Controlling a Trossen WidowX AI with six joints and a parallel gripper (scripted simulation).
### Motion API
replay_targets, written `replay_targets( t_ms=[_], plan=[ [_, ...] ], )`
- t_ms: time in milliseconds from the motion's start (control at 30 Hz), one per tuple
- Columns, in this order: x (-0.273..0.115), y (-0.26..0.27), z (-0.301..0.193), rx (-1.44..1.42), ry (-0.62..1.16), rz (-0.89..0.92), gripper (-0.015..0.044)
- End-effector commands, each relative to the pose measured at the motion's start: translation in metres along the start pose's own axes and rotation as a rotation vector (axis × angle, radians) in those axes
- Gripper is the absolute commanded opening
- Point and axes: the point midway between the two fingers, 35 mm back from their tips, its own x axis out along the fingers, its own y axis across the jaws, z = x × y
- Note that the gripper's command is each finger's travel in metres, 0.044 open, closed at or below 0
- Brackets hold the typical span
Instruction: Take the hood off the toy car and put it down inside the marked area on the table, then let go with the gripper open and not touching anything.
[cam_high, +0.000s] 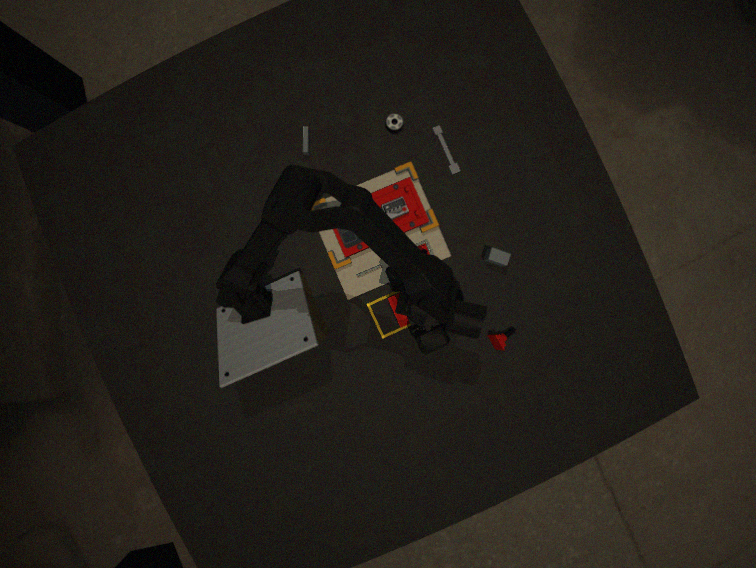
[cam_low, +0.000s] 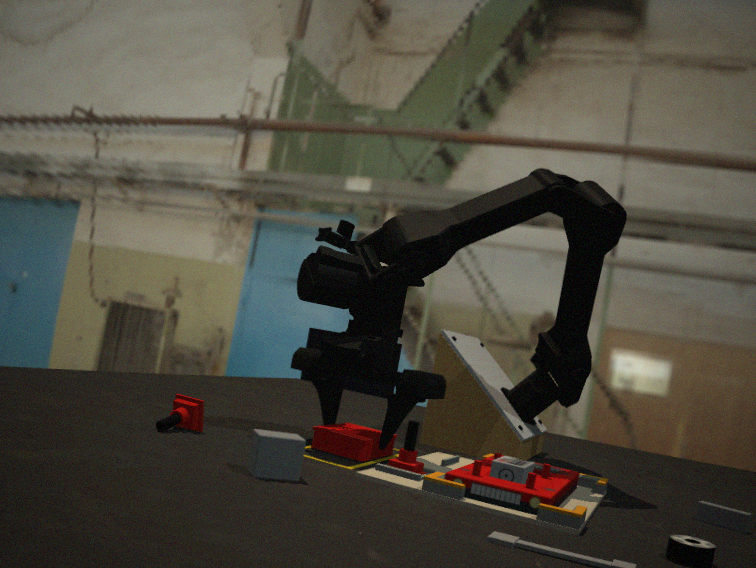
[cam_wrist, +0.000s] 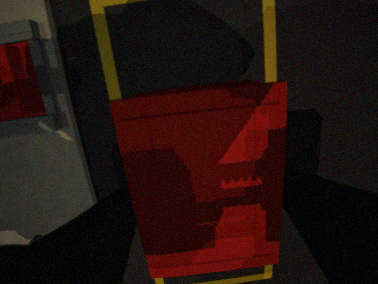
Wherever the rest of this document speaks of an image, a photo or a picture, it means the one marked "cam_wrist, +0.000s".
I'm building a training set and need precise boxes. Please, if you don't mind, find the yellow rectangular outline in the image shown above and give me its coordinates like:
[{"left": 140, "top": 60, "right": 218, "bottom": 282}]
[{"left": 89, "top": 0, "right": 277, "bottom": 284}]

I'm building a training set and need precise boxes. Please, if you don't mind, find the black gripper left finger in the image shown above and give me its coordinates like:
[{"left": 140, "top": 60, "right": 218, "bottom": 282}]
[{"left": 0, "top": 183, "right": 137, "bottom": 284}]

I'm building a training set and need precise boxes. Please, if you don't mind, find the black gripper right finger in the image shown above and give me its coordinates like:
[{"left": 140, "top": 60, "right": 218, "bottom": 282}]
[{"left": 282, "top": 166, "right": 378, "bottom": 284}]

